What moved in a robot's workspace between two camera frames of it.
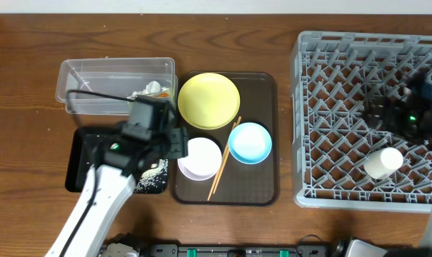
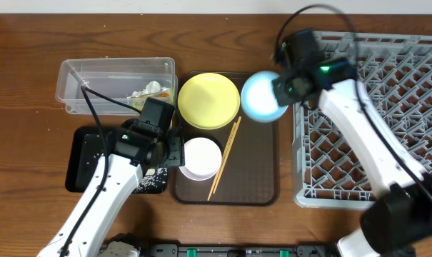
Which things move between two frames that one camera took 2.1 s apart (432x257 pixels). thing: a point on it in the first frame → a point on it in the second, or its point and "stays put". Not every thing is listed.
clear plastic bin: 108,86 stays put
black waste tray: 152,178 stays put
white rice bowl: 203,160 stays put
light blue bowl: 250,143 → 259,99
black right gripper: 397,106 → 283,96
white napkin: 153,87 stays put
